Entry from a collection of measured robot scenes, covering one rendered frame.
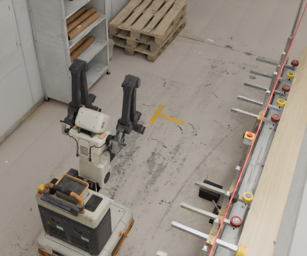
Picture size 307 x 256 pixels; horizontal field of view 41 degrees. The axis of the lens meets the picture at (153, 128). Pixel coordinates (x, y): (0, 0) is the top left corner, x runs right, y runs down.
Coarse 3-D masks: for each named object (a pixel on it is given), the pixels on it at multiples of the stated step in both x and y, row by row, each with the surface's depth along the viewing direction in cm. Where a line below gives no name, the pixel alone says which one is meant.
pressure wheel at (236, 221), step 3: (234, 216) 291; (237, 216) 291; (231, 219) 289; (234, 219) 290; (237, 219) 290; (240, 219) 289; (231, 222) 288; (234, 222) 287; (237, 222) 288; (240, 222) 287; (231, 225) 289; (234, 225) 287; (237, 225) 286; (240, 225) 288
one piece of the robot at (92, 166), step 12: (72, 132) 301; (108, 132) 305; (72, 144) 307; (84, 144) 301; (96, 144) 296; (108, 144) 301; (84, 156) 308; (96, 156) 311; (84, 168) 329; (96, 168) 322; (108, 168) 334; (96, 180) 331; (108, 180) 341
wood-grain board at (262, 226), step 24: (288, 96) 397; (288, 120) 370; (288, 144) 348; (264, 168) 327; (288, 168) 328; (264, 192) 309; (288, 192) 310; (264, 216) 293; (240, 240) 278; (264, 240) 278
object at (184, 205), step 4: (184, 204) 303; (188, 204) 303; (184, 208) 304; (188, 208) 301; (192, 208) 301; (196, 208) 301; (196, 212) 300; (200, 212) 298; (204, 212) 298; (208, 212) 298; (208, 216) 297; (212, 216) 296; (216, 216) 296; (224, 220) 294; (228, 220) 294; (228, 224) 293; (236, 228) 292
